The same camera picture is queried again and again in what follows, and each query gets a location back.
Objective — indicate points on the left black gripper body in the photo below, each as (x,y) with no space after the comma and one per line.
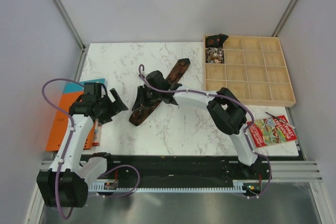
(108,108)

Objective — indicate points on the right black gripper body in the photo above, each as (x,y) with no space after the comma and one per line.
(147,96)

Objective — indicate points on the brown red patterned tie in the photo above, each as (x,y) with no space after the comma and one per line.
(138,117)

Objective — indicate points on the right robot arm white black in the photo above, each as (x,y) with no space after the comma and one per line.
(228,114)

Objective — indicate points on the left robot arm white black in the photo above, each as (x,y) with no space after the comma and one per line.
(66,183)

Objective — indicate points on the teal folder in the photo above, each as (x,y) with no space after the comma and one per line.
(72,87)

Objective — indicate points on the orange folder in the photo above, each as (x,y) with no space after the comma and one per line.
(60,124)

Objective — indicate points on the rolled colourful tie in tray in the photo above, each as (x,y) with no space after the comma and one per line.
(214,55)

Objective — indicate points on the rolled dark tie in tray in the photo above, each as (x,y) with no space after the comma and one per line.
(215,41)

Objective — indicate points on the wooden compartment tray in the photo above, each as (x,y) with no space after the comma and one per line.
(254,70)

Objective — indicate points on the red treehouse book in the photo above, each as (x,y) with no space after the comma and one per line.
(270,131)

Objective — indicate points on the pen on red book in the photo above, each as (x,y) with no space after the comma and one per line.
(281,120)

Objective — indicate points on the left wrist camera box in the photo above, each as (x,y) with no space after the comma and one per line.
(92,88)

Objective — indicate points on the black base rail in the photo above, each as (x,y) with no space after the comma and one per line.
(180,171)

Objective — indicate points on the white slotted cable duct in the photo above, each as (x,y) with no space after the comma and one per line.
(102,186)

